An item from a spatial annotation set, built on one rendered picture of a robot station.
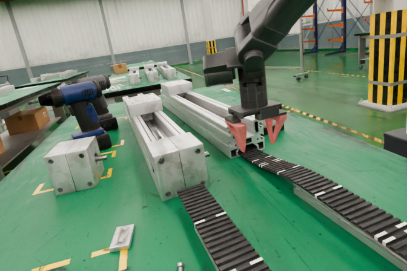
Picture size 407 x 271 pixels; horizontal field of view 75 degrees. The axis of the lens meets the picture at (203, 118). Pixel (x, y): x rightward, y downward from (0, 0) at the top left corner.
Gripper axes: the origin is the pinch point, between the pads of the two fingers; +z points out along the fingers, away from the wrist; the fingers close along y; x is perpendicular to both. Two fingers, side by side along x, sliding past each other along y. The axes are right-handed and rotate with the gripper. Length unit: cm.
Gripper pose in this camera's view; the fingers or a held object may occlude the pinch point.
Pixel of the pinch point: (257, 144)
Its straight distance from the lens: 62.1
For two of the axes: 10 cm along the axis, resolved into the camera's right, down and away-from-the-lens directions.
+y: -9.3, 2.2, -3.0
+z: 1.4, 9.5, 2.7
